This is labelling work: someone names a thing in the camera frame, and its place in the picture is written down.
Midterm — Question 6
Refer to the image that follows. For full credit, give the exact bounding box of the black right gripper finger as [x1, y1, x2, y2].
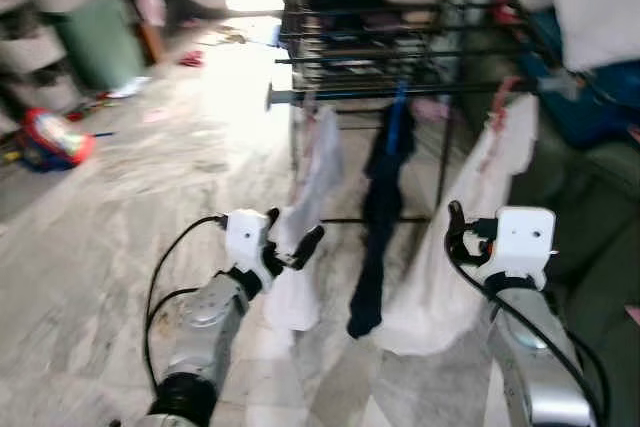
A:
[446, 200, 471, 264]

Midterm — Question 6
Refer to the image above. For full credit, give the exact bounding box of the blue plastic hanger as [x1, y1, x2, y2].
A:
[385, 82, 413, 158]

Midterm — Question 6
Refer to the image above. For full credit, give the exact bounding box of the navy blue garment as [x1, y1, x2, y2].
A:
[347, 102, 417, 340]

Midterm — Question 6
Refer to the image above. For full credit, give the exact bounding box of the dark green sofa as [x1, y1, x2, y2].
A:
[450, 42, 640, 427]

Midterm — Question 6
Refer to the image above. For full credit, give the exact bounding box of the black metal drying rack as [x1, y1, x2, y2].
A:
[265, 0, 563, 228]

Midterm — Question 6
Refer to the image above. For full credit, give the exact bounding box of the white paper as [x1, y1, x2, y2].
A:
[103, 75, 153, 100]

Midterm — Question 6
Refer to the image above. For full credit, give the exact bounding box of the grey storage shelf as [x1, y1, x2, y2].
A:
[0, 0, 63, 138]

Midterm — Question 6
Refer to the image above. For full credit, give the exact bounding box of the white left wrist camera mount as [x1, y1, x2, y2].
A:
[224, 210, 269, 278]

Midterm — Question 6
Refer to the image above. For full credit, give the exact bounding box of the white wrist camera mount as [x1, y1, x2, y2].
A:
[224, 210, 269, 278]
[482, 207, 557, 288]

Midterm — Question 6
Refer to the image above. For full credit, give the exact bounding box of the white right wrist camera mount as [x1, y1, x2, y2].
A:
[482, 207, 557, 288]

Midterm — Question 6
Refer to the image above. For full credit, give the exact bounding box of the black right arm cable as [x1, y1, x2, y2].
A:
[443, 227, 613, 427]

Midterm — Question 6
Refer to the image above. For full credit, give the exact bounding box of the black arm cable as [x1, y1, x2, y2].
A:
[143, 213, 229, 393]
[443, 227, 613, 427]

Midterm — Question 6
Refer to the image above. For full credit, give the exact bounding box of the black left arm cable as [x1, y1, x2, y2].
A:
[143, 213, 229, 393]

